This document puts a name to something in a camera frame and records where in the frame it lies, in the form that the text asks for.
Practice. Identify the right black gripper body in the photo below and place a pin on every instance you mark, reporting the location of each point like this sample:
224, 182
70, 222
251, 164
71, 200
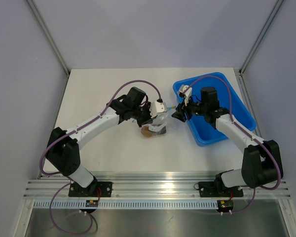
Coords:
196, 108

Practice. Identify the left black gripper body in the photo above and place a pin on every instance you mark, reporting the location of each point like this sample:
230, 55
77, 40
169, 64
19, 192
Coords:
142, 114

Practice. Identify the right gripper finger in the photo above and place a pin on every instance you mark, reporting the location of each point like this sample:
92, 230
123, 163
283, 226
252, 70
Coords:
179, 114
180, 107

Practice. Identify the clear zip top bag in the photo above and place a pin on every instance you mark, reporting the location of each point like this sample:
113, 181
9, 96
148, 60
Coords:
163, 118

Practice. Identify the orange fruit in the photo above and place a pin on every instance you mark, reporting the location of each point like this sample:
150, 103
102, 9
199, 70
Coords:
146, 132

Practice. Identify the dark blue plum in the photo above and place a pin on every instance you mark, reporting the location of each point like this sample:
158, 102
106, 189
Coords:
161, 130

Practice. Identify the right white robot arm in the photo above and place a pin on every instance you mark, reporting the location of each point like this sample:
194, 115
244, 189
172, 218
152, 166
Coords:
261, 163

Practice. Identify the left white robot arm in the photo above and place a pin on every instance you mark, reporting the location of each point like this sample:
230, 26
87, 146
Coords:
63, 150

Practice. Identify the blue plastic bin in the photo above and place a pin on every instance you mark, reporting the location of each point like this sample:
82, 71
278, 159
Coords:
205, 132

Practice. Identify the right small circuit board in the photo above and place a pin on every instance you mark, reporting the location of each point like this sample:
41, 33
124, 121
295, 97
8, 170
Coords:
225, 204

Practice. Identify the small circuit board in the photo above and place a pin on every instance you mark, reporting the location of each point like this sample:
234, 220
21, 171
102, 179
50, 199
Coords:
225, 204
92, 203

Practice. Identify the left small circuit board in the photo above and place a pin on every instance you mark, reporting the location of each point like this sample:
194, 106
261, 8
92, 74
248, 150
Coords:
92, 203

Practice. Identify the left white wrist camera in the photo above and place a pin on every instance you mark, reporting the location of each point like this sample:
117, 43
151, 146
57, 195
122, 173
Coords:
157, 108

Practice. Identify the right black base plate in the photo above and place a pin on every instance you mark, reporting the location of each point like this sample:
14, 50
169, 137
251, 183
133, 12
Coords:
207, 189

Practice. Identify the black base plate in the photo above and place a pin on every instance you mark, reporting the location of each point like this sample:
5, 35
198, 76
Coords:
207, 189
94, 190

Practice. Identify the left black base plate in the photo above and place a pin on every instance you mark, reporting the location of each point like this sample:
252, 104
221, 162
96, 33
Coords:
94, 190

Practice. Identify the aluminium mounting rail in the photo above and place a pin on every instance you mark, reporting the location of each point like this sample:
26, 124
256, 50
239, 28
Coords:
129, 185

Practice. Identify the right aluminium frame post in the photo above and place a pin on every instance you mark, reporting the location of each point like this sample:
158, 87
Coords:
261, 35

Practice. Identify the aluminium frame post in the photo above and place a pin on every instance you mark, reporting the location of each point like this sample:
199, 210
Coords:
261, 35
33, 8

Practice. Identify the left aluminium frame post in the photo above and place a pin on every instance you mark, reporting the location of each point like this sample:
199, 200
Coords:
33, 8

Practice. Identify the white slotted cable duct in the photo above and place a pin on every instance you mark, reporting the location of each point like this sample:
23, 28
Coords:
128, 204

